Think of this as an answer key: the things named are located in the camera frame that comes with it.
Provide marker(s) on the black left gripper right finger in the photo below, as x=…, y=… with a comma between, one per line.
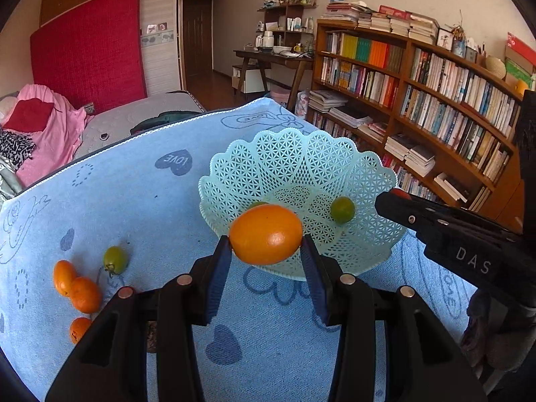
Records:
x=389, y=340

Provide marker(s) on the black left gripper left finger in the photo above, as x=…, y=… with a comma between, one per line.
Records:
x=109, y=362

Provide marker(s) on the orange tangerine front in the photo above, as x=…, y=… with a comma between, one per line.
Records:
x=78, y=328

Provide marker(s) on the orange tangerine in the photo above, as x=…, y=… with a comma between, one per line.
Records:
x=78, y=328
x=85, y=295

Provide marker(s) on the oval orange citrus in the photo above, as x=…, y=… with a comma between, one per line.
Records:
x=64, y=274

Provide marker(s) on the red cherry tomato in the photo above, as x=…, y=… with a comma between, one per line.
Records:
x=400, y=193

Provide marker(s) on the large green tomato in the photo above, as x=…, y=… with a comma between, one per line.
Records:
x=342, y=210

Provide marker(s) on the oval orange kumquat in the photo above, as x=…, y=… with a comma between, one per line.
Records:
x=265, y=235

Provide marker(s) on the small green tomato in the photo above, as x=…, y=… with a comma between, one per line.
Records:
x=256, y=204

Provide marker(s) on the dark wrinkled passion fruit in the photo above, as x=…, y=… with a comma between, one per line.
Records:
x=151, y=337

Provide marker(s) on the green tomato with stem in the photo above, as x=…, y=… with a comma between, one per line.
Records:
x=115, y=260

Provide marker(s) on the blue patterned towel cloth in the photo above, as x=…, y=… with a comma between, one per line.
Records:
x=265, y=343

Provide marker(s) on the wooden bookshelf with books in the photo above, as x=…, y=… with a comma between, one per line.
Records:
x=445, y=125

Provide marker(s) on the light green lattice basket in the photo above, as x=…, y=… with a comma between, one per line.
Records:
x=305, y=174

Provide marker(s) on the pink blanket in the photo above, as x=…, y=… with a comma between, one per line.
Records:
x=55, y=145

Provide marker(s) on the black white patterned garment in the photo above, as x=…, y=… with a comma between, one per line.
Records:
x=16, y=148

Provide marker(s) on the grey bed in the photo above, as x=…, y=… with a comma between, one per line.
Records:
x=115, y=125

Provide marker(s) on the red pillow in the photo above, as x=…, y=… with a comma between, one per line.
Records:
x=29, y=116

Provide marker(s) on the wooden desk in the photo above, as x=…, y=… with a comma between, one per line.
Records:
x=299, y=64

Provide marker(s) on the red upright mattress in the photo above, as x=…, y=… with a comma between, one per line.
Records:
x=92, y=55

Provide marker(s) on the small wooden desk shelf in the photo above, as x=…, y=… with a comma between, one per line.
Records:
x=289, y=25

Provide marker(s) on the white wardrobe panel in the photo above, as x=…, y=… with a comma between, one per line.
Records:
x=159, y=39

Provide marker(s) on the dark wooden door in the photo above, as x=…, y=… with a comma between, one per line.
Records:
x=198, y=37

